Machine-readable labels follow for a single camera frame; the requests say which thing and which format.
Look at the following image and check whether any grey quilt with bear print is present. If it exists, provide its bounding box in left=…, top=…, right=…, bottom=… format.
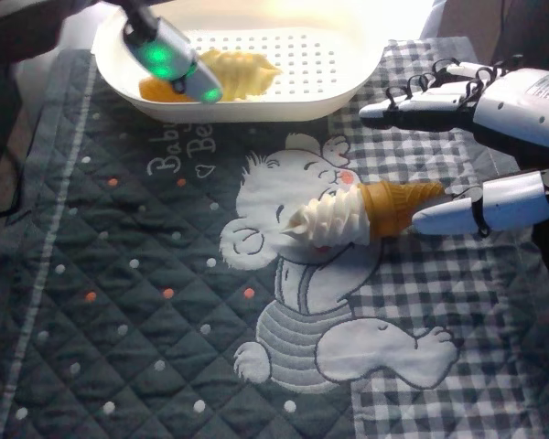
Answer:
left=0, top=38, right=549, bottom=439

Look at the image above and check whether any white plastic basket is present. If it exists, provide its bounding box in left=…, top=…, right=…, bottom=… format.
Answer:
left=92, top=0, right=385, bottom=123

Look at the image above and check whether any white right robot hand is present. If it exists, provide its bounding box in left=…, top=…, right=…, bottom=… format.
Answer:
left=359, top=54, right=549, bottom=238

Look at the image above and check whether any white toy ice cream cone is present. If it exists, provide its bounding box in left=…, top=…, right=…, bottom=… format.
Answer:
left=281, top=179, right=447, bottom=248

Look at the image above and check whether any yellow toy ice cream cone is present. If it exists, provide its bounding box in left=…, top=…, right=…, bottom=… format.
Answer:
left=138, top=48, right=284, bottom=102

